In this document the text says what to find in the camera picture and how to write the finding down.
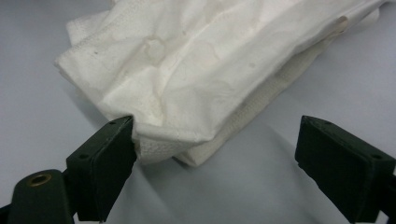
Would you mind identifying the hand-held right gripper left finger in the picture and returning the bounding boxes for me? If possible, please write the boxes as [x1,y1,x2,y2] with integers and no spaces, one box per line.
[65,115,138,222]

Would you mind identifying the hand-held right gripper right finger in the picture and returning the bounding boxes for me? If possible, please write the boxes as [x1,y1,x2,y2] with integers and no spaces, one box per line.
[294,115,396,224]

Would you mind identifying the white baby romper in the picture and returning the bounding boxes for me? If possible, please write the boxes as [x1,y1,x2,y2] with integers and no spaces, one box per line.
[54,0,387,167]

